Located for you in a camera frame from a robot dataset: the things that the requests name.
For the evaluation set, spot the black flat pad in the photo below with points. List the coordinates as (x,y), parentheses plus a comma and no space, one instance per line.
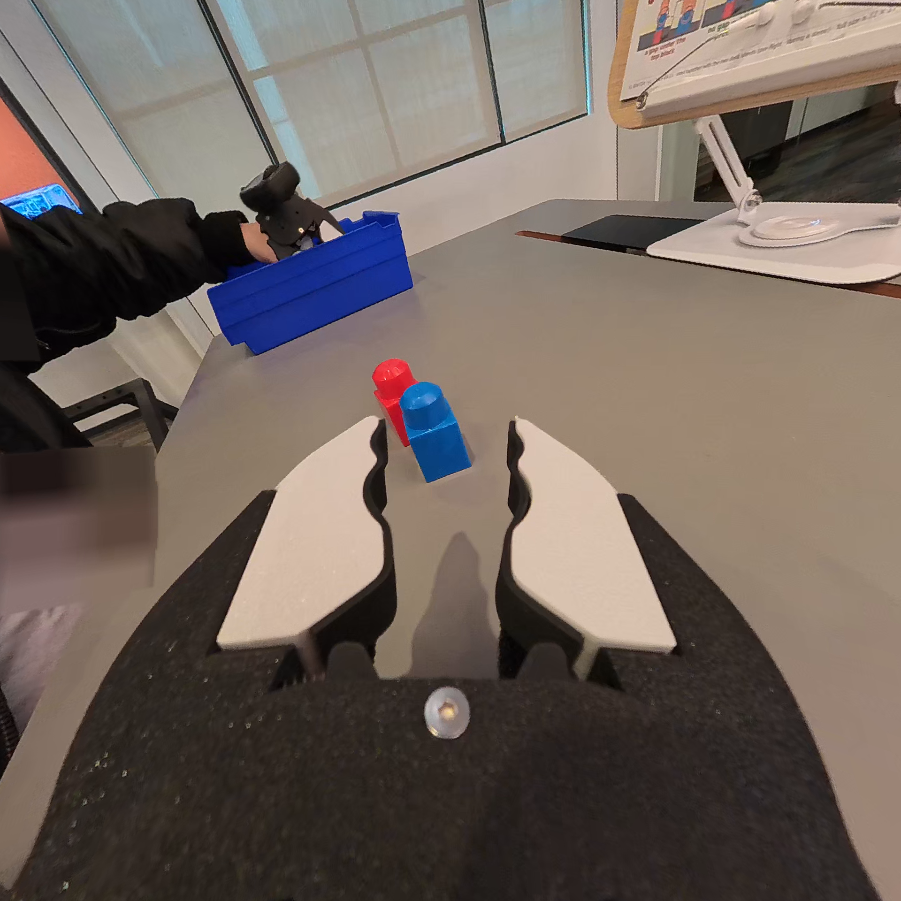
(633,232)

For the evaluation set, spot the black monitor stand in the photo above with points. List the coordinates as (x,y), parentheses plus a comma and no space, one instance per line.
(134,405)

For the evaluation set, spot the large black monitor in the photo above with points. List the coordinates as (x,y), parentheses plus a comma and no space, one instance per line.
(28,169)

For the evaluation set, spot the blue plastic block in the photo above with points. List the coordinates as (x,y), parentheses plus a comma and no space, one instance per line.
(436,443)

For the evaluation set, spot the person's white garment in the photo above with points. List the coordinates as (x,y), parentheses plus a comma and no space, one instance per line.
(35,654)

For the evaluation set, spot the printed instruction sheet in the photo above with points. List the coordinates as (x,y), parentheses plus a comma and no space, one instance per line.
(774,56)

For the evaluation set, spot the red plastic block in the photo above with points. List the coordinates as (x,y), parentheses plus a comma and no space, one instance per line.
(387,384)

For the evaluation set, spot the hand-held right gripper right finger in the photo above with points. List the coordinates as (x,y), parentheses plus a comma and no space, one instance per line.
(584,563)

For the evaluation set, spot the instruction sheet on stand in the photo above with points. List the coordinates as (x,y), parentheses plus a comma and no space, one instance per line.
(774,246)

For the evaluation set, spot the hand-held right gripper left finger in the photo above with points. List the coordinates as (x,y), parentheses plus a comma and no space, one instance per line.
(310,556)

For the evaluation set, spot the blue plastic bin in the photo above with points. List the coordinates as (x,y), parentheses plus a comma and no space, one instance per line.
(317,295)

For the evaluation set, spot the large window white blinds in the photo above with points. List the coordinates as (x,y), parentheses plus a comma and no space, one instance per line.
(352,84)

